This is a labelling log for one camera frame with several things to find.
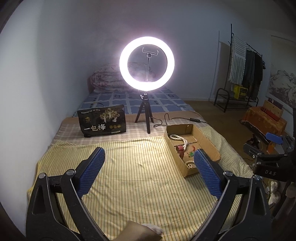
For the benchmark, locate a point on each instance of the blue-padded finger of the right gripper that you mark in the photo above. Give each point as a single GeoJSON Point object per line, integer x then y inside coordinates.
{"type": "Point", "coordinates": [274, 138]}

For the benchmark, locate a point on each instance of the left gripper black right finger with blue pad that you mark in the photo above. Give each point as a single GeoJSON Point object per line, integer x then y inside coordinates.
{"type": "Point", "coordinates": [252, 220]}

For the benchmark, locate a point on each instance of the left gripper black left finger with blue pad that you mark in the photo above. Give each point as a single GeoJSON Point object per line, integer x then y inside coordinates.
{"type": "Point", "coordinates": [45, 218]}

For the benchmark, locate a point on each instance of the red strap wrist watch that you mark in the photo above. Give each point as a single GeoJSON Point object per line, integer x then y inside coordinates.
{"type": "Point", "coordinates": [180, 150]}

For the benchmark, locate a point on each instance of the landscape painting scroll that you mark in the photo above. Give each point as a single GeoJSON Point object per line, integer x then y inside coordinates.
{"type": "Point", "coordinates": [282, 72]}

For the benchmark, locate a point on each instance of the yellow box on rack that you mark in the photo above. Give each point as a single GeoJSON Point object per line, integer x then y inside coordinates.
{"type": "Point", "coordinates": [240, 93]}

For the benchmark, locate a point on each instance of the black clothes rack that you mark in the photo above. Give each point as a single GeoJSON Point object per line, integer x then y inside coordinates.
{"type": "Point", "coordinates": [240, 71]}

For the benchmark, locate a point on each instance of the plaid beige bed sheet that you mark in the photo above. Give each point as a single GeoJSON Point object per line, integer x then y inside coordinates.
{"type": "Point", "coordinates": [70, 131]}

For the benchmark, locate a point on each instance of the open cardboard box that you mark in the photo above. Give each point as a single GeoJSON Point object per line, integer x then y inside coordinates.
{"type": "Point", "coordinates": [192, 139]}

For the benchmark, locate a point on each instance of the yellow striped cloth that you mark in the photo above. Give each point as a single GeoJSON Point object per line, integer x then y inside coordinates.
{"type": "Point", "coordinates": [139, 181]}

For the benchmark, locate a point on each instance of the black printed snack bag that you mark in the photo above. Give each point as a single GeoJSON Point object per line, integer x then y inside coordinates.
{"type": "Point", "coordinates": [102, 121]}

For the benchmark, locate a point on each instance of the blue checkered bedspread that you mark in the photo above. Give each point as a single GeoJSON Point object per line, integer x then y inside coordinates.
{"type": "Point", "coordinates": [161, 100]}

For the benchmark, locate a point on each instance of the black mini tripod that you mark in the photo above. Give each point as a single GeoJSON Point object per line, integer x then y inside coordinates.
{"type": "Point", "coordinates": [145, 108]}

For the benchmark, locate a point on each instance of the phone holder clip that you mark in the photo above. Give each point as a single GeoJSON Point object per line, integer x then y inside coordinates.
{"type": "Point", "coordinates": [149, 55]}

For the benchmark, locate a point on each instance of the folded floral quilt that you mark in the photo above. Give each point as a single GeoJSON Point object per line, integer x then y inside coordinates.
{"type": "Point", "coordinates": [109, 78]}

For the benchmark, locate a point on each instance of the white ring light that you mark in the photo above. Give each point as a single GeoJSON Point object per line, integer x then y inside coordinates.
{"type": "Point", "coordinates": [143, 85]}

